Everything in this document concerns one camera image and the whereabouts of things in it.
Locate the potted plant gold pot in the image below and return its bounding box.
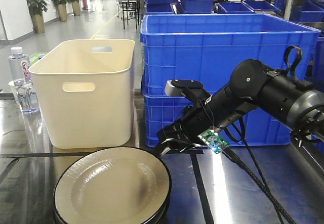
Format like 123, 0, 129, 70
26, 0, 48, 33

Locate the lower blue crate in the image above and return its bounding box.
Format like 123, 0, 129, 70
141, 74, 292, 148

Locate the blue crate back middle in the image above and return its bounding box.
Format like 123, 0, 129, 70
180, 0, 214, 14

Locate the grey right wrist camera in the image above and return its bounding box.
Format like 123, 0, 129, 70
165, 79, 203, 97

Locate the black braided cable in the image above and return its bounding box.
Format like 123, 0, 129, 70
222, 117, 297, 224

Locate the large blue plastic crate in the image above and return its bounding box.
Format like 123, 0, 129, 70
140, 14, 320, 97

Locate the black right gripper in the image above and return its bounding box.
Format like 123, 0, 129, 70
155, 88, 215, 157

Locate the blue crate back right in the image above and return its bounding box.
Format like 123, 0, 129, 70
217, 1, 279, 15

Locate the cream plastic basket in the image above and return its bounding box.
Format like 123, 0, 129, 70
29, 39, 135, 149

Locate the beige plate black rim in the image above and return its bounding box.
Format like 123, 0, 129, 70
54, 147, 172, 223

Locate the green circuit board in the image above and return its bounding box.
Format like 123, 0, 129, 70
197, 129, 230, 154

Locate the clear water bottle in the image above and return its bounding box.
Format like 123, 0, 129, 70
8, 47, 39, 114

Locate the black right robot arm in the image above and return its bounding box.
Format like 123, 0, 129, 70
154, 59, 323, 156

